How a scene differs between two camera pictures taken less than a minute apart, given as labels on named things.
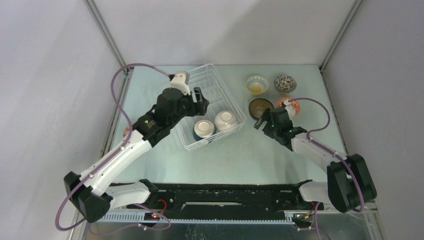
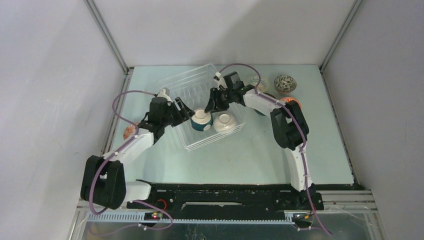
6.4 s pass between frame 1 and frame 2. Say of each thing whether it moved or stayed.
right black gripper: moved
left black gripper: moved
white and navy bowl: moved
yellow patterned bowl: stayed
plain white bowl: stayed
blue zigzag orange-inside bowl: stayed
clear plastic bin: stayed
